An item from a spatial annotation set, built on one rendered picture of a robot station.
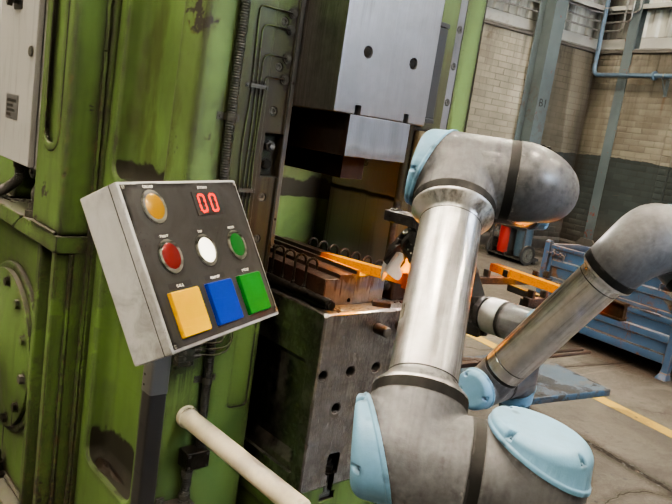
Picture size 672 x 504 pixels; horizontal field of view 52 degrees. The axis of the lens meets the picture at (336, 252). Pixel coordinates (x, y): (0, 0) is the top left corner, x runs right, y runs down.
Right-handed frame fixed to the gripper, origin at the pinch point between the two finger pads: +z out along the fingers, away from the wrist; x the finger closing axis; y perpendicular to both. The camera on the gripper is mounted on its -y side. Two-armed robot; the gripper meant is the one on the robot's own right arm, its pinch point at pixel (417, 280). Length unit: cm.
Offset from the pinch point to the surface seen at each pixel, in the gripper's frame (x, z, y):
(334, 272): -7.8, 19.4, 2.4
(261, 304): -42.9, 0.0, 3.0
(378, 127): -3.0, 16.4, -33.0
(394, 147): 3.4, 16.4, -28.9
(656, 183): 822, 318, -26
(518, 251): 631, 385, 80
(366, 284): 1.3, 17.2, 5.2
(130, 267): -71, -4, -6
